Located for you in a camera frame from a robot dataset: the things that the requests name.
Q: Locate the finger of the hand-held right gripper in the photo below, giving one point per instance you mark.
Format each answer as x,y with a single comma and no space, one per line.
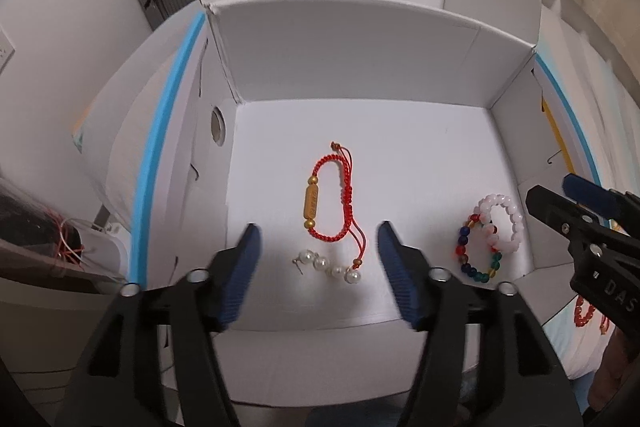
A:
587,194
555,209

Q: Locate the white wall socket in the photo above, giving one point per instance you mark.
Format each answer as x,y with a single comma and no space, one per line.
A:
5,52

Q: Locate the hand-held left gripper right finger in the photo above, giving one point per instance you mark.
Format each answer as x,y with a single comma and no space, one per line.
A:
400,277

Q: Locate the white cardboard box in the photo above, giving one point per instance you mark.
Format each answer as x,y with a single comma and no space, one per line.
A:
400,147

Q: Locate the white plastic device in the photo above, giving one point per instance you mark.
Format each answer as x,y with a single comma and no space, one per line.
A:
107,252

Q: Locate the person's right hand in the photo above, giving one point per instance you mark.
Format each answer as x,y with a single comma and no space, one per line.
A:
615,367

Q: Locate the pearl earring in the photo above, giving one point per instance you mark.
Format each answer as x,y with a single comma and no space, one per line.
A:
320,263

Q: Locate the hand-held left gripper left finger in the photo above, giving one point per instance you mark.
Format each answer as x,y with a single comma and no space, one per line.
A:
240,277

